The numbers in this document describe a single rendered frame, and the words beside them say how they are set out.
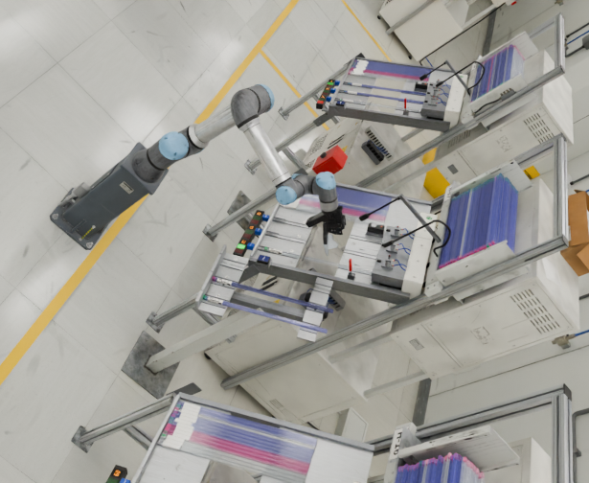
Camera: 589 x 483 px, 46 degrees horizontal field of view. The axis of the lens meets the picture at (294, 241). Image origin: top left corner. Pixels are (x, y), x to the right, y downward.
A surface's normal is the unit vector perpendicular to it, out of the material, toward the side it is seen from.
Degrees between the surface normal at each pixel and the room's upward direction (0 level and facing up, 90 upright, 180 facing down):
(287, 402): 90
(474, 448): 90
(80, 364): 0
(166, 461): 44
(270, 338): 90
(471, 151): 90
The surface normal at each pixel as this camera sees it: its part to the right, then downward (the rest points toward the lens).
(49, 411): 0.70, -0.40
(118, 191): -0.25, 0.65
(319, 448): 0.05, -0.76
